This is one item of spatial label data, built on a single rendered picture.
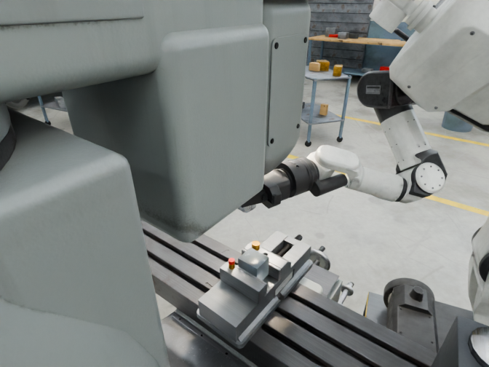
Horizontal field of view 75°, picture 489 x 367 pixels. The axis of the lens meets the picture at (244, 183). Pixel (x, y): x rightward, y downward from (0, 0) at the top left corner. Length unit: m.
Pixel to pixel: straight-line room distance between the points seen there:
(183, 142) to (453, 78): 0.61
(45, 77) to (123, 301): 0.19
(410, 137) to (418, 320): 0.75
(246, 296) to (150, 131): 0.55
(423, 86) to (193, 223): 0.61
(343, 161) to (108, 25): 0.63
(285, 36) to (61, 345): 0.46
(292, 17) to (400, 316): 1.16
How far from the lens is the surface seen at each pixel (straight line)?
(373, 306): 1.68
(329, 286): 1.25
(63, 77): 0.29
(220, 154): 0.41
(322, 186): 0.79
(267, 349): 0.83
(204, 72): 0.36
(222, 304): 0.82
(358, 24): 8.38
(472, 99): 0.85
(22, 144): 0.31
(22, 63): 0.27
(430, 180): 0.91
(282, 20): 0.53
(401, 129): 0.95
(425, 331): 1.42
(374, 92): 0.96
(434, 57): 0.80
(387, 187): 0.88
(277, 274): 0.85
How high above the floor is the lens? 1.62
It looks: 30 degrees down
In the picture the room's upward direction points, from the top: straight up
